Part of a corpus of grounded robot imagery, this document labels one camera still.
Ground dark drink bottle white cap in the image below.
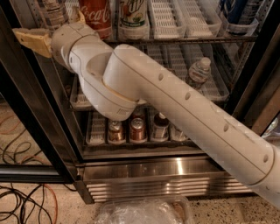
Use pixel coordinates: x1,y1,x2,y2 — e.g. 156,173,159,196
152,113,170,142

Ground small water bottle bottom shelf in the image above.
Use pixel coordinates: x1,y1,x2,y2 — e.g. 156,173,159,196
171,125,187,142

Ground red Coca-Cola bottle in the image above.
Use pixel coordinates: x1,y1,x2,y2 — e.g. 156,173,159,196
79,0,112,39

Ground black fridge door left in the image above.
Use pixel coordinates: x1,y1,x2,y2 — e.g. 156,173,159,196
0,0,78,183

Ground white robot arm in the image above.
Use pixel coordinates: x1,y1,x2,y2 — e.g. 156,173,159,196
13,22,280,208

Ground copper can front bottom shelf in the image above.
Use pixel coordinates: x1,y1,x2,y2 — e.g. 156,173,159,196
108,120,125,144

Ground red can shelf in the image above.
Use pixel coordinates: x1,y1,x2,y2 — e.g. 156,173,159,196
129,117,146,142
132,108,145,119

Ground clear water bottle middle shelf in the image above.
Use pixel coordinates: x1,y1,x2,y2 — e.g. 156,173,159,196
186,57,211,90

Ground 7Up soda bottle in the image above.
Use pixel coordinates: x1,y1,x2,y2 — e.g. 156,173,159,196
119,0,147,39

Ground red can rear bottom shelf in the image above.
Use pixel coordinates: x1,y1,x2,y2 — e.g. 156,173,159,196
132,108,145,119

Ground clear plastic bag bin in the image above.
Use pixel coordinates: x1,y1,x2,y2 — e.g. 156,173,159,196
94,196,195,224

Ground orange cable on floor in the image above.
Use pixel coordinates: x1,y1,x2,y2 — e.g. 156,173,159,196
40,183,60,224

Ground red can front bottom shelf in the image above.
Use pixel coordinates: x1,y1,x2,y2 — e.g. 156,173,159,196
129,117,146,142

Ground blue Pepsi bottle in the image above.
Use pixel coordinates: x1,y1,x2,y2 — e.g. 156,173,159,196
219,0,264,26

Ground black cables on floor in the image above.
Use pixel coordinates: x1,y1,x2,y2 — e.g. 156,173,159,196
0,183,77,224

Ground blue label plastic bottle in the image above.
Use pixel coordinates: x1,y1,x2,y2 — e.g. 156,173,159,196
34,0,69,31

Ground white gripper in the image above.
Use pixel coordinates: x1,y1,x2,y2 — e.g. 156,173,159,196
11,7,102,71

